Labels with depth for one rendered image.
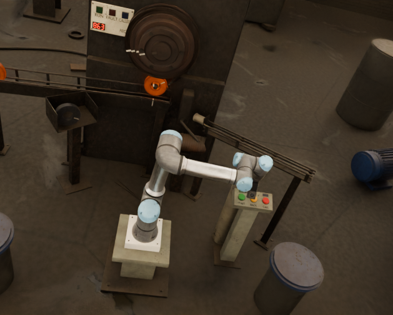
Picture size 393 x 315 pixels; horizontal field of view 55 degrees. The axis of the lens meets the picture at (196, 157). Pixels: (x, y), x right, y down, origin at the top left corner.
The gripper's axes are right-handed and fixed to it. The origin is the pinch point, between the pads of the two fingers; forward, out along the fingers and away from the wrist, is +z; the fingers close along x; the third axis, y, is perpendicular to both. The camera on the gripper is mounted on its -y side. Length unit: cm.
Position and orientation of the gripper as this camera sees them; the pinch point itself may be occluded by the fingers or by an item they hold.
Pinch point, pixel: (245, 192)
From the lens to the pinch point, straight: 223.5
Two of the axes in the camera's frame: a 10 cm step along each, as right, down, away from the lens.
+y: 0.7, -8.6, 5.0
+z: -2.1, 4.8, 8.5
